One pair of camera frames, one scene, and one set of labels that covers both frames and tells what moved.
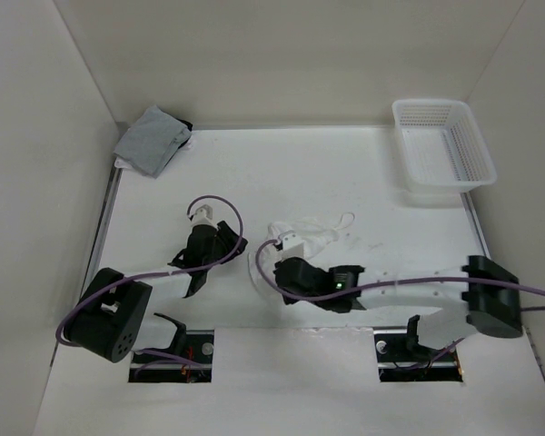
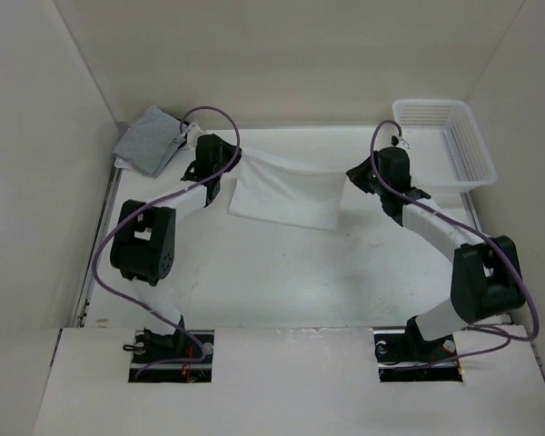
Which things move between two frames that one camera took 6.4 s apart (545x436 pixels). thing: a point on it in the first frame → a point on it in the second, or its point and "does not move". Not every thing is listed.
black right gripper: [288, 290] → [358, 174]
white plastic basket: [441, 148] does not move
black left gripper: [229, 239] → [233, 157]
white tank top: [312, 232] → [271, 188]
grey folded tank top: [150, 143] does not move
